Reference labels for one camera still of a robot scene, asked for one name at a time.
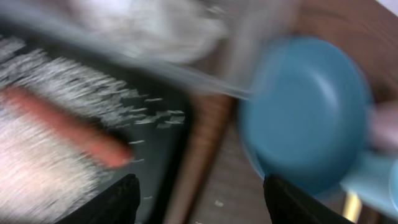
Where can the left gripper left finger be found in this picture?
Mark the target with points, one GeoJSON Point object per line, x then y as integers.
{"type": "Point", "coordinates": [118, 204]}

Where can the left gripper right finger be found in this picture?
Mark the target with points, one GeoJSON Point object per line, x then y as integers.
{"type": "Point", "coordinates": [287, 204]}

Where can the pile of white rice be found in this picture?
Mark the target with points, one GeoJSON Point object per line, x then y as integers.
{"type": "Point", "coordinates": [44, 178]}

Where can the white tissue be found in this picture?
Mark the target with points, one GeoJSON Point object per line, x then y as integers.
{"type": "Point", "coordinates": [177, 31]}

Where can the yellow plastic spoon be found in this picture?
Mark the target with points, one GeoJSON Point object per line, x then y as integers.
{"type": "Point", "coordinates": [352, 207]}

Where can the black rectangular tray bin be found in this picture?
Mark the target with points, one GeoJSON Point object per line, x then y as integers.
{"type": "Point", "coordinates": [155, 118]}

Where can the dark blue plate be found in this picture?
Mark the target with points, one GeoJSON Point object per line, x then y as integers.
{"type": "Point", "coordinates": [307, 118]}

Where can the light blue cup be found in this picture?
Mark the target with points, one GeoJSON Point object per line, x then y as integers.
{"type": "Point", "coordinates": [374, 179]}

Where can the pink cup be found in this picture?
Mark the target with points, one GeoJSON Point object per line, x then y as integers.
{"type": "Point", "coordinates": [383, 132]}

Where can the clear plastic bin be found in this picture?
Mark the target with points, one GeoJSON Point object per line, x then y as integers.
{"type": "Point", "coordinates": [227, 69]}

